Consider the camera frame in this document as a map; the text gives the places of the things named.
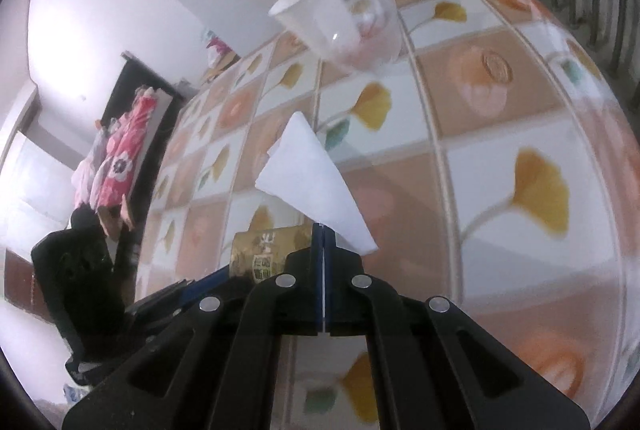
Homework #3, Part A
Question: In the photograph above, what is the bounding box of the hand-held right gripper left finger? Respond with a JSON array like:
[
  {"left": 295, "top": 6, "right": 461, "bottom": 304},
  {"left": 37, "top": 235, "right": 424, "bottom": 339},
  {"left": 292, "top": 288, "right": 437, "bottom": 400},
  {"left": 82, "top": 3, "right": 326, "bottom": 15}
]
[{"left": 61, "top": 222, "right": 326, "bottom": 430}]

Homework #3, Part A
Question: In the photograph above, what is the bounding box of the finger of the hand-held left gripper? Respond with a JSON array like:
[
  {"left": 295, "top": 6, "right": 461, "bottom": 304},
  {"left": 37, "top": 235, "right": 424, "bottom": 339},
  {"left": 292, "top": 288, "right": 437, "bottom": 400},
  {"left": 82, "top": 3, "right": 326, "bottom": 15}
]
[
  {"left": 127, "top": 297, "right": 203, "bottom": 328},
  {"left": 125, "top": 266, "right": 242, "bottom": 312}
]

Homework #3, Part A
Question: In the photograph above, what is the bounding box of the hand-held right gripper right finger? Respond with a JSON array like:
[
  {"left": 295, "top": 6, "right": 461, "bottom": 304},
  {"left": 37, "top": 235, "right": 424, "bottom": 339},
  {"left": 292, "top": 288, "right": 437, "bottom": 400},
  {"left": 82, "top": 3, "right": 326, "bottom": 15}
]
[{"left": 325, "top": 227, "right": 592, "bottom": 430}]

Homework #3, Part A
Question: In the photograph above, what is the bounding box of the gold printed packet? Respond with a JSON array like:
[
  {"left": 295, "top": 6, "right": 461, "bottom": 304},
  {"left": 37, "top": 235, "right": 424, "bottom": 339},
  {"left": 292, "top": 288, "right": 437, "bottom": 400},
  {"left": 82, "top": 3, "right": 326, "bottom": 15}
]
[{"left": 229, "top": 226, "right": 314, "bottom": 284}]

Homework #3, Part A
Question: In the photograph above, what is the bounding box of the white tissue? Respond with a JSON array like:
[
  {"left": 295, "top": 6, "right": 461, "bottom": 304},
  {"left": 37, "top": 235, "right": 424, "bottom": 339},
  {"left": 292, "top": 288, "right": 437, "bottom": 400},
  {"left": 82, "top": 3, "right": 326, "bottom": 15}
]
[{"left": 255, "top": 111, "right": 380, "bottom": 256}]

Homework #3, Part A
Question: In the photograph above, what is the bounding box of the red floral blanket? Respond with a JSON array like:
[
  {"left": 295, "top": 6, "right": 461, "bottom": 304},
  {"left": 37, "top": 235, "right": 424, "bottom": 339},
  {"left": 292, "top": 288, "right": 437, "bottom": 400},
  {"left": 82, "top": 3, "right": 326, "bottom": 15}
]
[{"left": 74, "top": 85, "right": 159, "bottom": 212}]

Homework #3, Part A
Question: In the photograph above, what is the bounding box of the tile-patterned tablecloth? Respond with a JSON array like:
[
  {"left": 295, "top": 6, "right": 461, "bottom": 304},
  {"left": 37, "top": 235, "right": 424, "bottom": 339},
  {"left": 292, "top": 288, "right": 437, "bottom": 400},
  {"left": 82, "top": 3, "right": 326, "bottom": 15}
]
[{"left": 132, "top": 0, "right": 632, "bottom": 430}]

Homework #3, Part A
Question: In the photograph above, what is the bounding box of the dark wooden furniture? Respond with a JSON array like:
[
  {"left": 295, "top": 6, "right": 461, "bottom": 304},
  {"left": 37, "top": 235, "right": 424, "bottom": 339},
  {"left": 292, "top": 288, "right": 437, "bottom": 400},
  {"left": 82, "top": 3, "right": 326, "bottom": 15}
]
[{"left": 99, "top": 52, "right": 192, "bottom": 233}]

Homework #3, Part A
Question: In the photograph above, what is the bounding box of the pink bag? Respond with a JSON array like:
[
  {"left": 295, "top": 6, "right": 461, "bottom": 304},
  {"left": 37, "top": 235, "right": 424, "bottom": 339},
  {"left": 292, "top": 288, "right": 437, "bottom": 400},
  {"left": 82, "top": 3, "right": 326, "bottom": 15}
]
[{"left": 202, "top": 30, "right": 242, "bottom": 72}]

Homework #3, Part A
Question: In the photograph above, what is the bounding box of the clear plastic dome lid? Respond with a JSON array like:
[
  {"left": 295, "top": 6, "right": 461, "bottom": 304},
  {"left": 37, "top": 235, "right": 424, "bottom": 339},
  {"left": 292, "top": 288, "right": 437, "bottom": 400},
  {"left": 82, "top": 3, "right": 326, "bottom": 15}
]
[{"left": 320, "top": 0, "right": 404, "bottom": 74}]

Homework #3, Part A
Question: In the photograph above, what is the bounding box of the white paper cup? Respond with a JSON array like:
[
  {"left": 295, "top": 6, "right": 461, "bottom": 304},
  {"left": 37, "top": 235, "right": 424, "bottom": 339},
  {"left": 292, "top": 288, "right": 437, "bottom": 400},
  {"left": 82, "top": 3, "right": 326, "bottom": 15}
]
[{"left": 268, "top": 0, "right": 364, "bottom": 62}]

